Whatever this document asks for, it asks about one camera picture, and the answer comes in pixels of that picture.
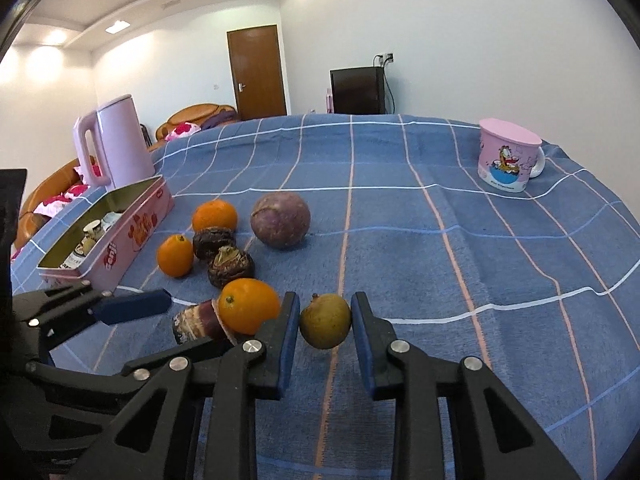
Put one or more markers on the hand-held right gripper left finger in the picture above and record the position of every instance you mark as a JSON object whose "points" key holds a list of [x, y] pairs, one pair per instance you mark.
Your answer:
{"points": [[287, 340]]}

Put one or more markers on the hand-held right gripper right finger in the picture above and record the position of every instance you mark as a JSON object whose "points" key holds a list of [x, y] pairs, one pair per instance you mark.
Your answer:
{"points": [[362, 350]]}

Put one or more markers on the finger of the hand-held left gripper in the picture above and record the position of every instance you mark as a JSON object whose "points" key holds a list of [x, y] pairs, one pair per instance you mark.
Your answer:
{"points": [[135, 305], [141, 373]]}

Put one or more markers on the yellow-green round fruit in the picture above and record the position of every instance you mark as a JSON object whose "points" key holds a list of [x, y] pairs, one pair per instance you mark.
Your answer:
{"points": [[325, 321]]}

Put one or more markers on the orange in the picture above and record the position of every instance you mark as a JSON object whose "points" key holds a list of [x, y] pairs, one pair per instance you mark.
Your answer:
{"points": [[175, 255], [215, 216], [250, 305]]}

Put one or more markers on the brown taro piece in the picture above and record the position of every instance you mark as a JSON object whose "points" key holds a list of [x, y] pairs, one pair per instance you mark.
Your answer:
{"points": [[195, 322]]}

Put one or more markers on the pink tin box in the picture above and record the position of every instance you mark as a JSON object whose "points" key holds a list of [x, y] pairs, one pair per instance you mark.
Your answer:
{"points": [[125, 240]]}

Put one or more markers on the purple passion fruit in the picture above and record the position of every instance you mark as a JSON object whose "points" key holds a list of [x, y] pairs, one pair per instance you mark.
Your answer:
{"points": [[280, 220]]}

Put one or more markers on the dark water chestnut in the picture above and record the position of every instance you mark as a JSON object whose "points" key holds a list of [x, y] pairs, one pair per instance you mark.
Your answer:
{"points": [[213, 242], [230, 266]]}

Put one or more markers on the pink floral cushion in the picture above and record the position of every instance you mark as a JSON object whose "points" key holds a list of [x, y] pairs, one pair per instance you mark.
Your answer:
{"points": [[77, 188], [54, 205], [182, 130]]}

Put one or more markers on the long brown leather sofa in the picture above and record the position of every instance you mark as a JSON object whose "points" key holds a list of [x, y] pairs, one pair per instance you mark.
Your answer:
{"points": [[55, 180]]}

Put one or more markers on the pink electric kettle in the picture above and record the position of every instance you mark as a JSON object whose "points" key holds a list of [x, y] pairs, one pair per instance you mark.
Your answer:
{"points": [[127, 145]]}

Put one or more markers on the purple cloth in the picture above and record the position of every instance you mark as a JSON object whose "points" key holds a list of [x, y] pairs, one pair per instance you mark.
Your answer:
{"points": [[217, 119]]}

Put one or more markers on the brown leather armchair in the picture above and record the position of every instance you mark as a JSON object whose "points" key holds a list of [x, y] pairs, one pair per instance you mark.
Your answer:
{"points": [[200, 110]]}

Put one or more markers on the pink cartoon mug with lid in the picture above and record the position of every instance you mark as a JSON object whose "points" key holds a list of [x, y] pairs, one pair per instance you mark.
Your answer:
{"points": [[502, 160]]}

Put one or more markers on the pink item beside television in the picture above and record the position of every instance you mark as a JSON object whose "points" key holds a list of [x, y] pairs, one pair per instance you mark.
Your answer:
{"points": [[328, 102]]}

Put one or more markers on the black television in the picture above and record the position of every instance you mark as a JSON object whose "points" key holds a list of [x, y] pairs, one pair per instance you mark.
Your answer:
{"points": [[356, 90]]}

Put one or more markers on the brown wooden door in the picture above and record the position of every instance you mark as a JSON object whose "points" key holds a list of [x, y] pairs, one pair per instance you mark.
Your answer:
{"points": [[257, 70]]}

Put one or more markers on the square ceiling light panel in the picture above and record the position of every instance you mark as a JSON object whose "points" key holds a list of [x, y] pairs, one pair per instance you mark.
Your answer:
{"points": [[117, 26]]}

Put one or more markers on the recessed ceiling spotlight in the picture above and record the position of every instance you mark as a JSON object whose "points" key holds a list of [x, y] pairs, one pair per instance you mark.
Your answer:
{"points": [[55, 35]]}

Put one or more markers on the ceiling air vent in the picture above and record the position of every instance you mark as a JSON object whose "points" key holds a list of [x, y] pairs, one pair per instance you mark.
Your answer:
{"points": [[170, 4]]}

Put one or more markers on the wall socket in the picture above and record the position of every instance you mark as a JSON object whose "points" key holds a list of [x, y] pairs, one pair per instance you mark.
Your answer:
{"points": [[385, 57]]}

